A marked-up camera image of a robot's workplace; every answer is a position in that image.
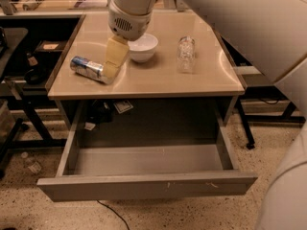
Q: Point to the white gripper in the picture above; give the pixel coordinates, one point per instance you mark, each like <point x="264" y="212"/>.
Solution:
<point x="130" y="25"/>

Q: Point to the red bull can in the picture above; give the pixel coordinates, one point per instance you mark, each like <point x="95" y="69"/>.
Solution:
<point x="88" y="68"/>

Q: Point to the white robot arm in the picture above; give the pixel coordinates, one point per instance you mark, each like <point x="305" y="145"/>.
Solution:
<point x="272" y="34"/>

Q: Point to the grey open drawer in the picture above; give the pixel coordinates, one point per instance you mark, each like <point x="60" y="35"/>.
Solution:
<point x="146" y="156"/>

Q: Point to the white bowl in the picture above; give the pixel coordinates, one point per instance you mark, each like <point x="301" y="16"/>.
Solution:
<point x="142" y="49"/>

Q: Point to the white paper label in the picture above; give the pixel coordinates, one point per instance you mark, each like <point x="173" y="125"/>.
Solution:
<point x="123" y="106"/>

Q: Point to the clear plastic bottle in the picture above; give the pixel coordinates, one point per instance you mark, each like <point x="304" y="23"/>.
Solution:
<point x="186" y="54"/>

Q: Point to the grey desk cabinet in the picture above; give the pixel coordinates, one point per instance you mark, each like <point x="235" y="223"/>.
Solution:
<point x="212" y="74"/>

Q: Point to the black side table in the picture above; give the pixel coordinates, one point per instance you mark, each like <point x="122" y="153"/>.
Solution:
<point x="10" y="40"/>

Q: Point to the crumpled bottle on floor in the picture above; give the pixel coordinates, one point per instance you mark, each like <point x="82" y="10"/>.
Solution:
<point x="31" y="163"/>

